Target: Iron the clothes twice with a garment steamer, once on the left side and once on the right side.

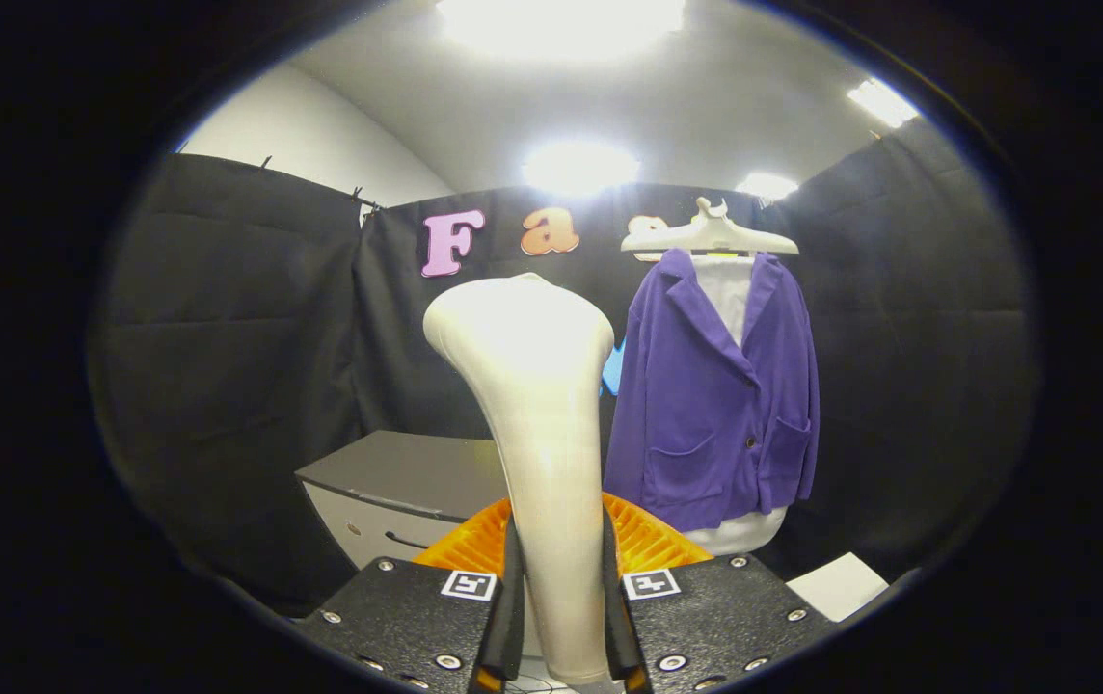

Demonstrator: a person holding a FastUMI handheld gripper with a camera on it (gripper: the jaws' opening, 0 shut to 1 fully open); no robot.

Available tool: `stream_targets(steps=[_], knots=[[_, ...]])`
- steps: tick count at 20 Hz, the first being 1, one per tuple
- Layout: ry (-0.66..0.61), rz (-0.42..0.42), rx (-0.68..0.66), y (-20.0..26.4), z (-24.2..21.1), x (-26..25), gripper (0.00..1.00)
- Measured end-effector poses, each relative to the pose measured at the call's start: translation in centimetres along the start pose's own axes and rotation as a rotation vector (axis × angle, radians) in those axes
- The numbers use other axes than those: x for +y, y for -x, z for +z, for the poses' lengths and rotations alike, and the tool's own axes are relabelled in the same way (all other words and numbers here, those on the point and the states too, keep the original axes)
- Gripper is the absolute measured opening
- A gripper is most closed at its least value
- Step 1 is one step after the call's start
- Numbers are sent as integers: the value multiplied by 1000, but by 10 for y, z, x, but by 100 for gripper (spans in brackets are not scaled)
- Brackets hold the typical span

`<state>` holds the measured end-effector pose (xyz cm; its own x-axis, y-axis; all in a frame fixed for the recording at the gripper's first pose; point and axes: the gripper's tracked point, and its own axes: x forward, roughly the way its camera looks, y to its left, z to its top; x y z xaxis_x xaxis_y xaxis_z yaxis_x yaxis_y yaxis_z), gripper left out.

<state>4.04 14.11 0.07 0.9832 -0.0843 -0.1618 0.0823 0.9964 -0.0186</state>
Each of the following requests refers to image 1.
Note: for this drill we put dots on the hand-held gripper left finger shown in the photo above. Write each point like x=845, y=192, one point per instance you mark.
x=397, y=617

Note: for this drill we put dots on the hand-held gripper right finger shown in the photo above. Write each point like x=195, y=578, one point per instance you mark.
x=725, y=617

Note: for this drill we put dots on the purple jacket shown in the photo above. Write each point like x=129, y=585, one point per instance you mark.
x=686, y=414

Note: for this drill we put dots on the white garment steamer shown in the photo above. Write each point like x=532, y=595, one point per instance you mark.
x=542, y=405

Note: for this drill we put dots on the white garment form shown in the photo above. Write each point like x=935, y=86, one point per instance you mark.
x=730, y=289

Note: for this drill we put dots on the white clothes hanger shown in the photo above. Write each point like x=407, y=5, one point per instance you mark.
x=711, y=236

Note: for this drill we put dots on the white paper sheet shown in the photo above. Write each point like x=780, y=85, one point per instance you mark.
x=836, y=586

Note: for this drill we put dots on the grey cabinet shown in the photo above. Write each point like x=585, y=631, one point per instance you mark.
x=416, y=472

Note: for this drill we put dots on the black backdrop cloth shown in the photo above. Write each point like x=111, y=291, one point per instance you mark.
x=224, y=386

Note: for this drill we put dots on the ceiling light panel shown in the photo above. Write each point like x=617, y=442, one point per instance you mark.
x=766, y=186
x=578, y=167
x=884, y=101
x=561, y=24

